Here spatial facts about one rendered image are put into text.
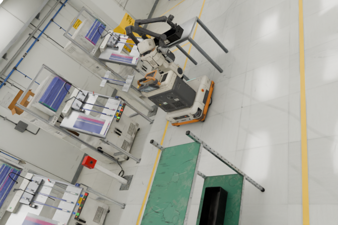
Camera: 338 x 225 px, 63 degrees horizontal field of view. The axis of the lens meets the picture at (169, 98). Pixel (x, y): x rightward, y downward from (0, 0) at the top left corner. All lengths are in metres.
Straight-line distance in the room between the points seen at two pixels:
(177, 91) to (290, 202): 1.80
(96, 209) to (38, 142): 2.07
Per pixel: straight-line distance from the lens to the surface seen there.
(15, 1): 6.81
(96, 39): 5.26
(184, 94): 3.64
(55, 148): 5.99
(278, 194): 2.81
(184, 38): 3.96
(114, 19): 7.15
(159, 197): 2.25
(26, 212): 4.12
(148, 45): 3.68
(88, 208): 4.38
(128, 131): 4.84
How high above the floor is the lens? 2.34
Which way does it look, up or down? 29 degrees down
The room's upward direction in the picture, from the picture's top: 51 degrees counter-clockwise
